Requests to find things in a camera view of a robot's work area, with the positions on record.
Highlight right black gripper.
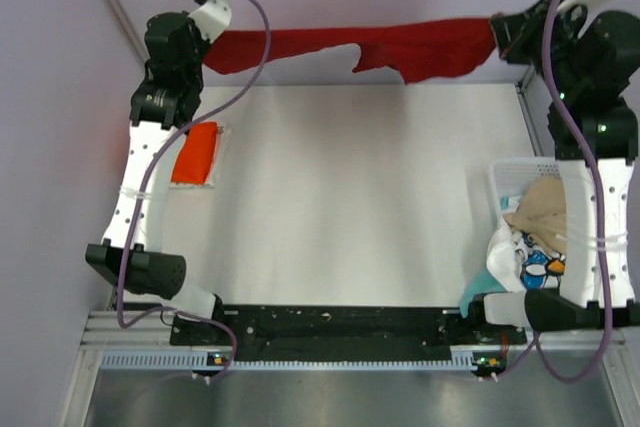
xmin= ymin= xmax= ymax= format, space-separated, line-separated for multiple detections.
xmin=488 ymin=0 xmax=581 ymax=98

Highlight dark red t shirt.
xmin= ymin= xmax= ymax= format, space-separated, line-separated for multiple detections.
xmin=202 ymin=16 xmax=499 ymax=86

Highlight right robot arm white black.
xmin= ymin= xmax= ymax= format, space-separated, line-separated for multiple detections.
xmin=466 ymin=0 xmax=639 ymax=343

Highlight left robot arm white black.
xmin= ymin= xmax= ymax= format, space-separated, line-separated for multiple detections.
xmin=85 ymin=8 xmax=231 ymax=344

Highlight folded orange t shirt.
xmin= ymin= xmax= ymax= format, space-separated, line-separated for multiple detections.
xmin=171 ymin=122 xmax=220 ymax=186

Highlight folded white t shirt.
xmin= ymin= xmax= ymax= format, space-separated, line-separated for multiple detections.
xmin=170 ymin=122 xmax=231 ymax=189

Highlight white plastic laundry basket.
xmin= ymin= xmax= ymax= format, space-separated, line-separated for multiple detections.
xmin=488 ymin=157 xmax=562 ymax=229

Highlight beige t shirt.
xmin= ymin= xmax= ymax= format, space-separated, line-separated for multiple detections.
xmin=503 ymin=176 xmax=567 ymax=255

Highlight white flower print t shirt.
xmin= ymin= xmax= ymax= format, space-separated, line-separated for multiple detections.
xmin=486 ymin=223 xmax=565 ymax=292

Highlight teal t shirt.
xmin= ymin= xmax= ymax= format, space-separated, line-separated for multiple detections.
xmin=458 ymin=269 xmax=506 ymax=318

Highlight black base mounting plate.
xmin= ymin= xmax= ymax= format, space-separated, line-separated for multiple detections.
xmin=168 ymin=304 xmax=529 ymax=361

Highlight right aluminium frame post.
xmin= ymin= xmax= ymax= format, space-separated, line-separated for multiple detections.
xmin=516 ymin=66 xmax=537 ymax=95

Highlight aluminium frame post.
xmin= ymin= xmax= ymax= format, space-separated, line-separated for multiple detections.
xmin=103 ymin=0 xmax=147 ymax=68
xmin=516 ymin=66 xmax=537 ymax=95

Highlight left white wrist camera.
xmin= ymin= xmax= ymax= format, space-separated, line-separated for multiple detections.
xmin=189 ymin=0 xmax=232 ymax=43

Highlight left aluminium frame post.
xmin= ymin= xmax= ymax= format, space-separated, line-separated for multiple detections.
xmin=103 ymin=0 xmax=147 ymax=68

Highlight grey slotted cable duct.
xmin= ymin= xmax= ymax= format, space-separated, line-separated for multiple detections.
xmin=100 ymin=350 xmax=504 ymax=372

